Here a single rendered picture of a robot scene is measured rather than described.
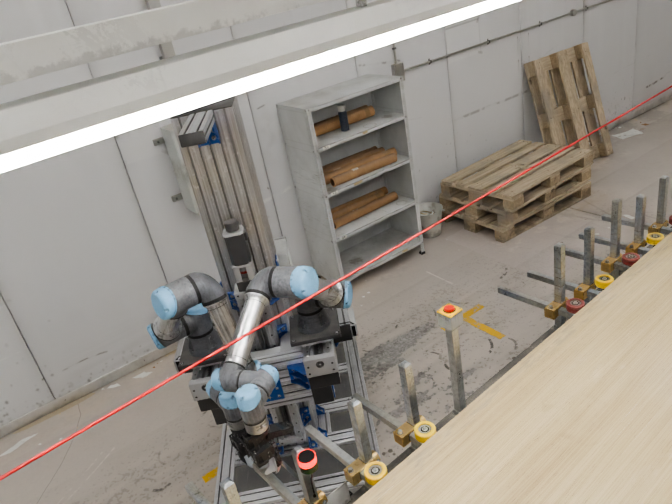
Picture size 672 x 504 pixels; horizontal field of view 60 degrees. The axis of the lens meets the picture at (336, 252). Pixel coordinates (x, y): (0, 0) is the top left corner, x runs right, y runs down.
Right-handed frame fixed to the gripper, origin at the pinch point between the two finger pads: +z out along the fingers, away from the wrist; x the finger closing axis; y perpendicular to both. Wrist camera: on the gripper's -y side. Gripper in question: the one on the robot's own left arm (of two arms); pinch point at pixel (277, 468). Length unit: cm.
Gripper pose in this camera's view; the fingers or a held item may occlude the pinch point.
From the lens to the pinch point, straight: 210.7
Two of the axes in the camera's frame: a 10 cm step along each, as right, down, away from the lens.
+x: 6.3, 2.5, -7.3
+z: 1.8, 8.7, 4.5
